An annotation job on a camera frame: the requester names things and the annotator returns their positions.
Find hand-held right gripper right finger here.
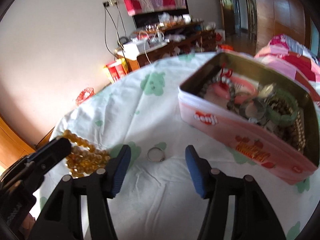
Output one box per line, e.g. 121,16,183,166
185,145,287,240

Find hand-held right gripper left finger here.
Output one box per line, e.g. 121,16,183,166
30,144,132,240

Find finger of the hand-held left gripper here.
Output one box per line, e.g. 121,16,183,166
25,137,72,178

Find silver ring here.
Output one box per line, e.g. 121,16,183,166
147,148,166,162

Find amber bead bracelet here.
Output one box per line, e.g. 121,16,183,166
61,129,111,178

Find pink tin box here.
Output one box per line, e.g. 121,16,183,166
178,51,320,185

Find pink bangle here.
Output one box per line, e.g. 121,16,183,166
212,76,258,104

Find silver metal band watch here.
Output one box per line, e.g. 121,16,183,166
239,99,267,125

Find grey bead bracelet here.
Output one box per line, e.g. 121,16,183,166
199,76,237,111

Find green jade bracelet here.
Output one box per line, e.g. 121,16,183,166
265,89,300,126

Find red knot tassel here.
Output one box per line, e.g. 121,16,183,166
220,64,233,78

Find gold pearl bracelet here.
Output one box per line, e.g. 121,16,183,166
294,116,307,152

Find trash bin with red bag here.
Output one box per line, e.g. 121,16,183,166
75,87,95,105

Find white tablecloth with green prints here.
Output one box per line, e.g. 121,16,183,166
32,51,320,240

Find red and yellow gift bag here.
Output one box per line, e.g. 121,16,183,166
103,58,130,84

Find small silver wristwatch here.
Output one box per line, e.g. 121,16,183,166
257,83,277,98

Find white cardboard box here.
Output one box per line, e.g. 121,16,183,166
122,41,150,54

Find wooden TV cabinet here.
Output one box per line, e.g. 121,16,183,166
116,21,217,72

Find pink patchwork quilt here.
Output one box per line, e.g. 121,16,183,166
254,34,320,83

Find black television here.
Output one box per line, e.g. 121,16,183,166
132,7,190,29

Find wooden door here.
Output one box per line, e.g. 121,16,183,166
216,0,237,42

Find brown wooden wardrobe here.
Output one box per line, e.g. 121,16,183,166
251,0,320,55

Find brown wooden bead bracelet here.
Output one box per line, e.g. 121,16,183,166
269,97,300,147

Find hanging power cables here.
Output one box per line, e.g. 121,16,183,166
104,5,128,53

